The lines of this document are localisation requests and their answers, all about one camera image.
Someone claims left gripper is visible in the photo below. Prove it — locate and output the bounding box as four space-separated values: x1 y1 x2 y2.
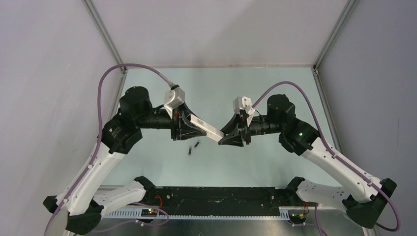
136 101 207 141

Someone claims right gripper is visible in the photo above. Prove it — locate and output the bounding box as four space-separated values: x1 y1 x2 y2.
218 112 283 147

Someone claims white remote control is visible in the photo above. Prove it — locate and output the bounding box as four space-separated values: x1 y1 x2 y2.
190 115 224 142

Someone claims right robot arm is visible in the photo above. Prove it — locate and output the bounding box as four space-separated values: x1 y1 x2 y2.
218 94 396 229

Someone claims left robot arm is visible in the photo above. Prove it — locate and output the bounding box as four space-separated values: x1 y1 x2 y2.
43 86 207 236

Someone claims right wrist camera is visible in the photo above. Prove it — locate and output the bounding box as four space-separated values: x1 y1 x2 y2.
233 96 255 127

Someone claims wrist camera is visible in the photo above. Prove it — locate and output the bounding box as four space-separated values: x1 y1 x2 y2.
163 86 185 119
233 96 255 127

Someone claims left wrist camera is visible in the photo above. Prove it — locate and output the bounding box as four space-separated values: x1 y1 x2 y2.
163 86 185 119

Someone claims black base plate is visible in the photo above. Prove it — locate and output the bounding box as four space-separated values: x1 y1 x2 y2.
141 187 304 217

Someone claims white cable duct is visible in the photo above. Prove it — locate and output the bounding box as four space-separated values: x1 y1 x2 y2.
107 208 291 220

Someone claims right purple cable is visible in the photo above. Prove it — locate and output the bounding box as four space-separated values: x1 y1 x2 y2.
252 81 401 233

